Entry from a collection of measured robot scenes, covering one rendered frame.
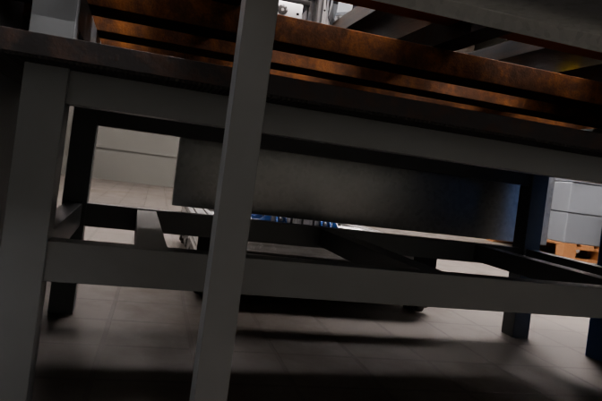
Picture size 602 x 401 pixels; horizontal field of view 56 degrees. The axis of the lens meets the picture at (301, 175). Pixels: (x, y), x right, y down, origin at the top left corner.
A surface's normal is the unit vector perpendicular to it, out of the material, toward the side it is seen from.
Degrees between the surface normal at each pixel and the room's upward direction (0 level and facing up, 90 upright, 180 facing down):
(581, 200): 90
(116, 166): 90
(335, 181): 90
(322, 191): 90
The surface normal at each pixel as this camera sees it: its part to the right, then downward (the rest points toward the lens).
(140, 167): 0.25, 0.04
